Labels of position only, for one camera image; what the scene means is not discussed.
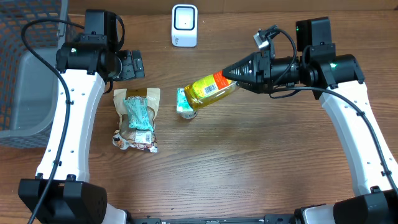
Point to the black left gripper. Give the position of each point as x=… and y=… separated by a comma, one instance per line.
x=134, y=68

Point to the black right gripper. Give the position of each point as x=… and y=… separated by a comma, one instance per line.
x=264, y=71

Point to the teal snack packet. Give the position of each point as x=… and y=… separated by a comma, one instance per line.
x=137, y=113

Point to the green lid jar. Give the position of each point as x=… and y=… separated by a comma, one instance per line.
x=188, y=113

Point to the tissue pack white green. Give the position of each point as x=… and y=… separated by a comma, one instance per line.
x=182, y=103

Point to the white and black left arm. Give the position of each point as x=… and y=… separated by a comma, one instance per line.
x=61, y=191

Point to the brown snack bag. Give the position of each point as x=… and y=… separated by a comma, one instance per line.
x=125, y=137

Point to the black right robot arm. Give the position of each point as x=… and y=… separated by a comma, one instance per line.
x=338, y=83

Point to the dark grey plastic basket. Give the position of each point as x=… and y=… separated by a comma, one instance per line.
x=28, y=88

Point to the yellow oil bottle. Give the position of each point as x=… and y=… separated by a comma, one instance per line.
x=209, y=89

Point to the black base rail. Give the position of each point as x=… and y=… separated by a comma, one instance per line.
x=217, y=220

